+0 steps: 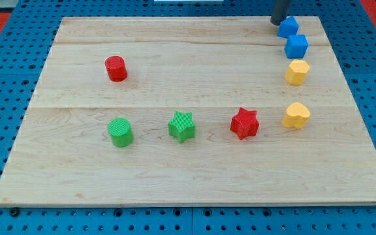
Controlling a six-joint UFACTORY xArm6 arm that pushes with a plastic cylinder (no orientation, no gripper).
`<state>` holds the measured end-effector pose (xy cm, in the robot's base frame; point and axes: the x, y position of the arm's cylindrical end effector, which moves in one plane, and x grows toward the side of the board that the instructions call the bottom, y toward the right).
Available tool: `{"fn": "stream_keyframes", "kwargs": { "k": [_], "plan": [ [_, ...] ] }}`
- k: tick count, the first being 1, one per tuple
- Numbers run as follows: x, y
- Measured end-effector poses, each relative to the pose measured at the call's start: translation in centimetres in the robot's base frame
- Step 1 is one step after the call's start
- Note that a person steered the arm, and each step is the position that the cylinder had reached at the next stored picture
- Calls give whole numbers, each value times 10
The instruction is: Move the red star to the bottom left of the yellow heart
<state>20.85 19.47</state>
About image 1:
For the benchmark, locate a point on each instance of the green star block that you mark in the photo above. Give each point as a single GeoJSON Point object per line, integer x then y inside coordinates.
{"type": "Point", "coordinates": [182, 126]}

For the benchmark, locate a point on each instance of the red star block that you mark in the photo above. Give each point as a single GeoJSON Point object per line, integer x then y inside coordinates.
{"type": "Point", "coordinates": [245, 123]}

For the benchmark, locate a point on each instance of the yellow heart block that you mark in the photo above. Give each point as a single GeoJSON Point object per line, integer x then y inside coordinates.
{"type": "Point", "coordinates": [296, 115]}

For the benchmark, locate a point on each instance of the light wooden board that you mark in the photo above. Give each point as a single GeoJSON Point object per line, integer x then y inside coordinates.
{"type": "Point", "coordinates": [63, 156]}

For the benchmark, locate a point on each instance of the green cylinder block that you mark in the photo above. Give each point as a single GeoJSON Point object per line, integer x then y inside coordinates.
{"type": "Point", "coordinates": [120, 132]}

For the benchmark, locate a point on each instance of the red cylinder block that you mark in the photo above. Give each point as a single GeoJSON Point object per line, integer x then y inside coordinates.
{"type": "Point", "coordinates": [116, 68]}

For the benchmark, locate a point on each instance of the yellow hexagon block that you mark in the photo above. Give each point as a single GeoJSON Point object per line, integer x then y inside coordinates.
{"type": "Point", "coordinates": [297, 72]}

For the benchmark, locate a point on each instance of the blue cube block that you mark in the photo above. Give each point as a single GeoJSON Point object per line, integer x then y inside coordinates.
{"type": "Point", "coordinates": [296, 46]}

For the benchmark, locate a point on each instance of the blue triangle block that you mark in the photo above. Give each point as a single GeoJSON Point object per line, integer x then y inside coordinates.
{"type": "Point", "coordinates": [288, 27]}

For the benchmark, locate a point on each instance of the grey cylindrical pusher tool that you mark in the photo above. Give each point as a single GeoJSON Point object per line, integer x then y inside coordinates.
{"type": "Point", "coordinates": [280, 11]}

